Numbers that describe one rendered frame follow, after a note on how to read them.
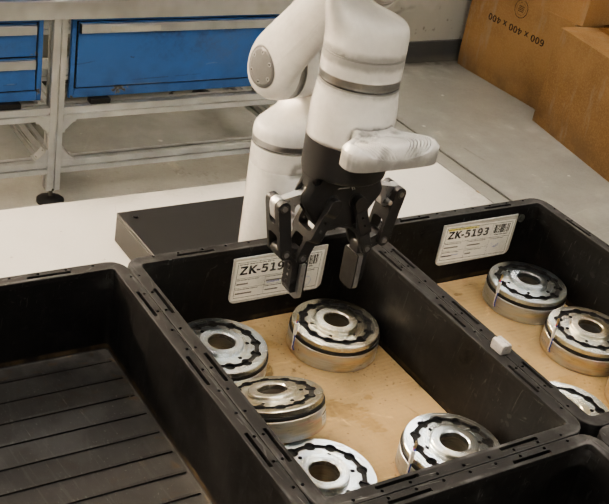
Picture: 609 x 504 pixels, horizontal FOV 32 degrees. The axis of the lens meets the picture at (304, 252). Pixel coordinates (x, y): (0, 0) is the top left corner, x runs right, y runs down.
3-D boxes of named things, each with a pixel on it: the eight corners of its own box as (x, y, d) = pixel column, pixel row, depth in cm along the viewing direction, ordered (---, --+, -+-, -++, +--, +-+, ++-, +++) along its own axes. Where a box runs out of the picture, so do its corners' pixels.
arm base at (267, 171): (229, 235, 156) (243, 128, 148) (287, 233, 159) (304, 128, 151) (248, 267, 148) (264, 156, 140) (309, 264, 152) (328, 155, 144)
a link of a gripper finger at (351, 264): (357, 256, 98) (350, 290, 100) (363, 255, 98) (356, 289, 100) (345, 244, 100) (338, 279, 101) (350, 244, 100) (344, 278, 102)
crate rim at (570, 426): (120, 278, 112) (122, 259, 111) (352, 241, 128) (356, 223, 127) (315, 536, 84) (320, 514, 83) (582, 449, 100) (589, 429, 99)
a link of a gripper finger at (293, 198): (308, 174, 93) (311, 195, 95) (262, 194, 92) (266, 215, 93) (322, 186, 91) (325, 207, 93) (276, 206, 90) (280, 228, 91)
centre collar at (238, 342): (189, 337, 113) (190, 332, 113) (229, 328, 116) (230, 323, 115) (211, 363, 110) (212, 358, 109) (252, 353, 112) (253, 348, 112)
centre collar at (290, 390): (239, 391, 105) (238, 385, 105) (283, 382, 108) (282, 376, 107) (261, 407, 101) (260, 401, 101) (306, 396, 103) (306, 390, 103)
